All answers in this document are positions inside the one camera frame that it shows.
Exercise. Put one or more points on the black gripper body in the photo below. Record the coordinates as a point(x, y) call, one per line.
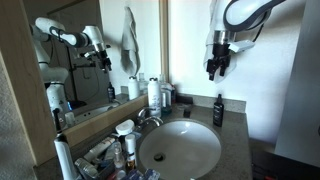
point(220, 53)

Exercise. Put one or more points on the black spray bottle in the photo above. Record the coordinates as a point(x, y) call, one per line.
point(218, 111)

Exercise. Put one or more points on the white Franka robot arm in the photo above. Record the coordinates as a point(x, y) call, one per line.
point(246, 13)

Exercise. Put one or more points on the small dark red bottle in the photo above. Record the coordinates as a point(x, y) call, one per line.
point(173, 95)

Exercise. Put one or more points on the blue mouthwash bottle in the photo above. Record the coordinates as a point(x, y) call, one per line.
point(166, 98)

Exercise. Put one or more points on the tall white bottle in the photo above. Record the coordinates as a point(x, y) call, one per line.
point(154, 96)

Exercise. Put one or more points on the white bottle with label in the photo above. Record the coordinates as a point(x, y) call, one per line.
point(130, 148)

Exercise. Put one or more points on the small clear spray bottle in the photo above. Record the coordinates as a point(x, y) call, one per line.
point(118, 158)

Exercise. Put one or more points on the clear plastic bottle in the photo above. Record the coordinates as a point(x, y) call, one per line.
point(86, 166)

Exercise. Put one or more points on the black box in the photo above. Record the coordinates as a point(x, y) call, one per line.
point(185, 99)

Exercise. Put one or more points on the small black cup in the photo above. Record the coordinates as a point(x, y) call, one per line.
point(187, 111)

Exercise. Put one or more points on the chrome faucet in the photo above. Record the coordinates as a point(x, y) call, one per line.
point(148, 116)

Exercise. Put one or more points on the white sink basin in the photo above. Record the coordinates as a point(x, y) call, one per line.
point(181, 146)

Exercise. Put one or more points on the white side panel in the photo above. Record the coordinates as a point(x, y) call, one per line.
point(301, 93)

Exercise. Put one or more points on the white round jar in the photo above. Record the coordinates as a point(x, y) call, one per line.
point(125, 127)

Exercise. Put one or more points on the wood framed mirror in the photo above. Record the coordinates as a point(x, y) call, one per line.
point(100, 56)

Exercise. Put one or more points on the dark cabinet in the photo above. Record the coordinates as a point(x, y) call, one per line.
point(283, 166)

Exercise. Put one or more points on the blue package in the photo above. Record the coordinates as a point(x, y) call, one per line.
point(143, 174)

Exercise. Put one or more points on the white squeeze tube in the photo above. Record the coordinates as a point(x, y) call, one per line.
point(99, 148)

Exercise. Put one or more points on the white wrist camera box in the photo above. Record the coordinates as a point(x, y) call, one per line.
point(242, 46)

